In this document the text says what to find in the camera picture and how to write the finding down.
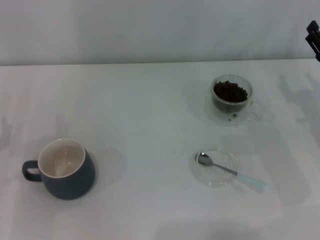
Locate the clear glass saucer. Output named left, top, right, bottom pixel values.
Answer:
left=191, top=147, right=238, bottom=189

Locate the clear double-wall glass cup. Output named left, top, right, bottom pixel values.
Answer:
left=205, top=74, right=265, bottom=127

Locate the steel spoon with blue handle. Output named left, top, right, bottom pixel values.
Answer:
left=194, top=151, right=270, bottom=192

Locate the dark grey ceramic mug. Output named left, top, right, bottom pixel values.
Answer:
left=21, top=138, right=96, bottom=201

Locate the pile of coffee beans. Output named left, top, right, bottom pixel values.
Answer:
left=213, top=80, right=249, bottom=103

